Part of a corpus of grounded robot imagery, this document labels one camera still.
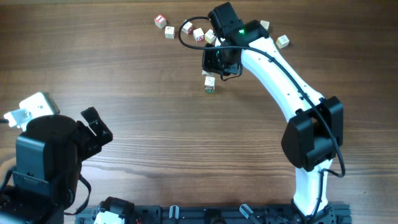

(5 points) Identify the red U letter block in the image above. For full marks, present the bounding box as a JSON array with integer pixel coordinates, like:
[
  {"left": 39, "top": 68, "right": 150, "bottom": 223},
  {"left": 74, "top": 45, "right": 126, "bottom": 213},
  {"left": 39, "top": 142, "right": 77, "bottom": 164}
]
[{"left": 201, "top": 70, "right": 216, "bottom": 77}]

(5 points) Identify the white block red sketch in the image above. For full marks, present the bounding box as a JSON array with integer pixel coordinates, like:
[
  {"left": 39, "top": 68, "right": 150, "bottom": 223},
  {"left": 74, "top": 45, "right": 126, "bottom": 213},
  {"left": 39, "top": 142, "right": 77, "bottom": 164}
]
[{"left": 205, "top": 76, "right": 215, "bottom": 90}]

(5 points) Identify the plain white wooden block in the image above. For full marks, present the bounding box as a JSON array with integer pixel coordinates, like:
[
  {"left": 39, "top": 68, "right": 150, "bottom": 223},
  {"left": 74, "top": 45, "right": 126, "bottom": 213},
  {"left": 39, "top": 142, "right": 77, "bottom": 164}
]
[{"left": 165, "top": 26, "right": 175, "bottom": 39}]

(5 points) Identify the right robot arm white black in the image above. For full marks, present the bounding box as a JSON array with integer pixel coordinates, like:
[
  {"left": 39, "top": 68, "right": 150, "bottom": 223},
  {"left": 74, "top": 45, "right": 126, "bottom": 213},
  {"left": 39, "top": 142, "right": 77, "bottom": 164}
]
[{"left": 202, "top": 2, "right": 343, "bottom": 218}]

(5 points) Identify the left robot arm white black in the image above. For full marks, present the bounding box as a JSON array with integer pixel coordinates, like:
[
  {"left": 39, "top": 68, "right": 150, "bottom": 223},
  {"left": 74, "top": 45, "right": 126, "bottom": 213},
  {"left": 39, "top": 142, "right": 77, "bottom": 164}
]
[{"left": 1, "top": 107, "right": 113, "bottom": 223}]

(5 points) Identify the white block yellow side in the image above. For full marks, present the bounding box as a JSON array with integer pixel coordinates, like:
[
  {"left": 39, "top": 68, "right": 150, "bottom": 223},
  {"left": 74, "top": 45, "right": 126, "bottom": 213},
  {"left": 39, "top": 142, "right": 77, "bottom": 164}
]
[{"left": 204, "top": 29, "right": 217, "bottom": 44}]

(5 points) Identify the white block red A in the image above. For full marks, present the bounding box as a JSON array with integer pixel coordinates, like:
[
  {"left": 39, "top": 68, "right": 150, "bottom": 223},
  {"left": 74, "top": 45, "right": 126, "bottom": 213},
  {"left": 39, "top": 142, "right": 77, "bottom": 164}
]
[{"left": 193, "top": 28, "right": 205, "bottom": 42}]

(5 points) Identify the white block red side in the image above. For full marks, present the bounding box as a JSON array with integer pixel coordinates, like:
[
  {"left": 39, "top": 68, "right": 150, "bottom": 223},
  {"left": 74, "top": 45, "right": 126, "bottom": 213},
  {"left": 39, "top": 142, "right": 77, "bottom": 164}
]
[{"left": 182, "top": 21, "right": 193, "bottom": 35}]

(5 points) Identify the white block tan picture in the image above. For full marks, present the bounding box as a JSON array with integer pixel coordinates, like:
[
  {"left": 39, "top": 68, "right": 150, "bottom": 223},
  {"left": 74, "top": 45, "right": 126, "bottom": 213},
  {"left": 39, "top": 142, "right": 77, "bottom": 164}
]
[{"left": 260, "top": 21, "right": 270, "bottom": 30}]

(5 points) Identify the yellow edged white block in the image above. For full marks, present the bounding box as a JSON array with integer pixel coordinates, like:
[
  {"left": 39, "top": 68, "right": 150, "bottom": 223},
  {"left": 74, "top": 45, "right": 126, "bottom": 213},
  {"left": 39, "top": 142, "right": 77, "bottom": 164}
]
[{"left": 276, "top": 35, "right": 290, "bottom": 49}]

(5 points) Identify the red I letter block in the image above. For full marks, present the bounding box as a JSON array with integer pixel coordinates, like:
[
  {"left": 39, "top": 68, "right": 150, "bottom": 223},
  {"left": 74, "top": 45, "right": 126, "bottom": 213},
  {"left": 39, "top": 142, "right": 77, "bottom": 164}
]
[{"left": 154, "top": 14, "right": 167, "bottom": 29}]

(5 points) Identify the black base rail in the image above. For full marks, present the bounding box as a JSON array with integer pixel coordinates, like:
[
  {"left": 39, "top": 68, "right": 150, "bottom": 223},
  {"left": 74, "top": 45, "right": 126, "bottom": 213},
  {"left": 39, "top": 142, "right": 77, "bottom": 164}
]
[{"left": 74, "top": 203, "right": 352, "bottom": 224}]

